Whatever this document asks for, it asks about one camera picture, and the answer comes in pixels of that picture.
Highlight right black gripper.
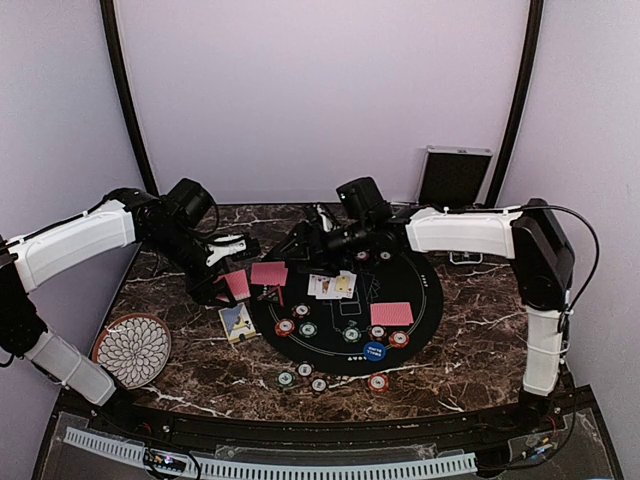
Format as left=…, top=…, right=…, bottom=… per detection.
left=275, top=217, right=373, bottom=277

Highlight red playing card deck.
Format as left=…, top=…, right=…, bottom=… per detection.
left=218, top=270, right=251, bottom=301

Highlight two of diamonds card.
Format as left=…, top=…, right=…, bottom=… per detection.
left=331, top=270, right=357, bottom=299

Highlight red card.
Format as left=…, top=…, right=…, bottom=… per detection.
left=370, top=302, right=414, bottom=327
left=251, top=261, right=288, bottom=286

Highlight triangular red dealer button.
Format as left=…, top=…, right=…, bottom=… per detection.
left=257, top=285, right=284, bottom=307

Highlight blue small blind button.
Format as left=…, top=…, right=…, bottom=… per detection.
left=363, top=341, right=387, bottom=362

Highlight green poker chip stack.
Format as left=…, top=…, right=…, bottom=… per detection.
left=276, top=371, right=295, bottom=388

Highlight red poker chip stack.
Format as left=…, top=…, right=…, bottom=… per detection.
left=367, top=373, right=390, bottom=393

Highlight three of diamonds card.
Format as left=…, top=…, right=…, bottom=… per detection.
left=307, top=274, right=324, bottom=296

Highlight jack of hearts card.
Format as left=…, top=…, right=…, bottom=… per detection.
left=314, top=275, right=337, bottom=300

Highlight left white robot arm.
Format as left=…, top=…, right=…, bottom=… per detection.
left=1, top=179, right=248, bottom=436

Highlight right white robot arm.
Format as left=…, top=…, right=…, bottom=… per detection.
left=257, top=199, right=574, bottom=434

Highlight yellow playing card box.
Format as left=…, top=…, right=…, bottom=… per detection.
left=218, top=303, right=257, bottom=344

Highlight round black poker mat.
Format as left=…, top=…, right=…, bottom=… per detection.
left=250, top=250, right=444, bottom=376

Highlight floral ceramic plate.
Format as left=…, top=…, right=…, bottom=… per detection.
left=92, top=313, right=171, bottom=390

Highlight aluminium poker chip case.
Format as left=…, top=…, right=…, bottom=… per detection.
left=414, top=144, right=496, bottom=264

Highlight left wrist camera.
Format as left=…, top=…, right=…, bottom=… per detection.
left=206, top=233, right=261, bottom=267

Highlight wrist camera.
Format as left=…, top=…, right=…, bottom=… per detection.
left=206, top=233, right=261, bottom=267
left=312, top=177, right=393, bottom=238

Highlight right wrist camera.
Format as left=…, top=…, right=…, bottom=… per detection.
left=312, top=177, right=393, bottom=238

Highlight white slotted cable duct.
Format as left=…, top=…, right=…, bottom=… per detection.
left=63, top=427, right=478, bottom=479

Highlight left black frame post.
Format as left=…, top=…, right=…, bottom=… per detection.
left=99, top=0, right=159, bottom=195

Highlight black frame post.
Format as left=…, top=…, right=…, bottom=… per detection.
left=485, top=0, right=545, bottom=207
left=99, top=0, right=159, bottom=195

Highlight right black frame post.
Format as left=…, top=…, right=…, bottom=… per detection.
left=485, top=0, right=545, bottom=207

